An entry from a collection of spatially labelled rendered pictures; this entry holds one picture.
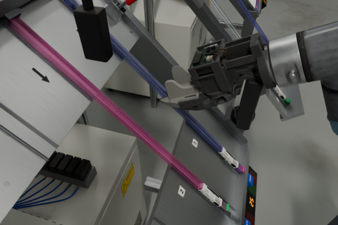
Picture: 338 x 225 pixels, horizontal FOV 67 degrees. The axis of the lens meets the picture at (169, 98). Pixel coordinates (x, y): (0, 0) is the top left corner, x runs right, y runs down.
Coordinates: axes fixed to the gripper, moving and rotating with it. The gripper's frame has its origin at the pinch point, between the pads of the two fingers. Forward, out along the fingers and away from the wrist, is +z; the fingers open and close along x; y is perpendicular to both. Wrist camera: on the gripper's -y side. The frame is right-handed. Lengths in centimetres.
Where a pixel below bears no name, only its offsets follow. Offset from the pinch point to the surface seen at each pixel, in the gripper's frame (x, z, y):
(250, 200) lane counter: 3.1, -6.5, -32.1
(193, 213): 16.1, -2.8, -14.1
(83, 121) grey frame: -11.2, 43.3, -9.8
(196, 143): 2.9, -2.0, -10.7
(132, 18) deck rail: -8.5, 3.4, 15.0
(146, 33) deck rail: -8.7, 2.4, 11.1
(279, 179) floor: -49, 3, -102
